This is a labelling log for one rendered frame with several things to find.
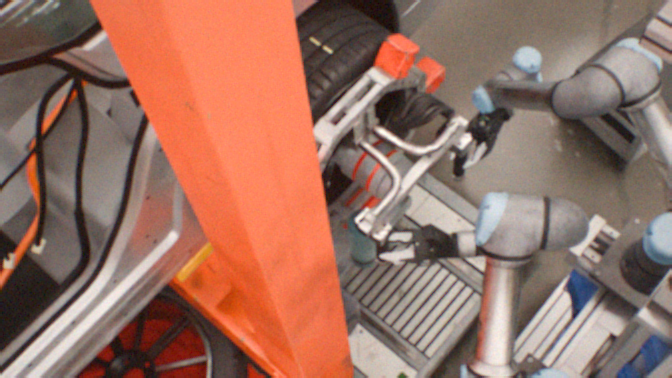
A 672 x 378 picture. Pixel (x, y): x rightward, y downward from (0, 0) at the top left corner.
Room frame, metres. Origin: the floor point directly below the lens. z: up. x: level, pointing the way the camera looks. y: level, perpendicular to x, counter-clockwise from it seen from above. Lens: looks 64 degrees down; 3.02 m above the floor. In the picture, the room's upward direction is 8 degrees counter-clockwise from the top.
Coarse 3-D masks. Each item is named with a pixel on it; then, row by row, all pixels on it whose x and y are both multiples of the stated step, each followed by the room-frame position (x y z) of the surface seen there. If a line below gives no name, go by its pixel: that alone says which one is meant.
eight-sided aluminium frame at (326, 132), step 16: (368, 80) 1.24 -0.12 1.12; (384, 80) 1.23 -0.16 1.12; (400, 80) 1.26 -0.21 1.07; (416, 80) 1.31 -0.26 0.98; (352, 96) 1.19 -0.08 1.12; (368, 96) 1.19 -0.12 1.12; (336, 112) 1.15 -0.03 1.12; (352, 112) 1.15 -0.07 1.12; (400, 112) 1.35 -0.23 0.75; (320, 128) 1.11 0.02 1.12; (336, 128) 1.11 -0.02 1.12; (416, 128) 1.31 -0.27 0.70; (336, 144) 1.08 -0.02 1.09; (320, 160) 1.05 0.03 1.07; (352, 192) 1.17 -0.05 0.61; (368, 192) 1.16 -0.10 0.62; (336, 208) 1.12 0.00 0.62; (352, 208) 1.11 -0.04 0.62; (336, 224) 1.06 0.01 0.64
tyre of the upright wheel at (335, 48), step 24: (336, 0) 1.54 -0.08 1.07; (312, 24) 1.40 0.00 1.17; (336, 24) 1.40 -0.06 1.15; (360, 24) 1.43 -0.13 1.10; (312, 48) 1.32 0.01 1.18; (336, 48) 1.31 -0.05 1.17; (360, 48) 1.31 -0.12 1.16; (312, 72) 1.25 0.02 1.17; (336, 72) 1.24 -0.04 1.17; (360, 72) 1.28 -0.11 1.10; (312, 96) 1.18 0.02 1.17; (312, 120) 1.15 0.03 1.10; (336, 192) 1.18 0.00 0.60
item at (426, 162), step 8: (464, 120) 1.16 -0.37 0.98; (464, 128) 1.14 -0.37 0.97; (456, 136) 1.12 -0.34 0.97; (448, 144) 1.09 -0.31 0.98; (440, 152) 1.07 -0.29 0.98; (424, 160) 1.06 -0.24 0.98; (432, 160) 1.05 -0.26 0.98; (416, 168) 1.04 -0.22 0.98; (424, 168) 1.03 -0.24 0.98; (408, 176) 1.02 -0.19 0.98; (416, 176) 1.01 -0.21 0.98; (408, 184) 0.99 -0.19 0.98; (400, 192) 0.97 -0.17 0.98; (408, 192) 0.98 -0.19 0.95; (400, 200) 0.96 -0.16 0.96; (392, 208) 0.94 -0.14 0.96; (384, 216) 0.92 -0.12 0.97; (360, 224) 0.90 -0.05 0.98; (368, 224) 0.90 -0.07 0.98; (376, 224) 0.90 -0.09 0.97; (360, 232) 0.89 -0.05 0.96; (368, 232) 0.88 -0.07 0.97
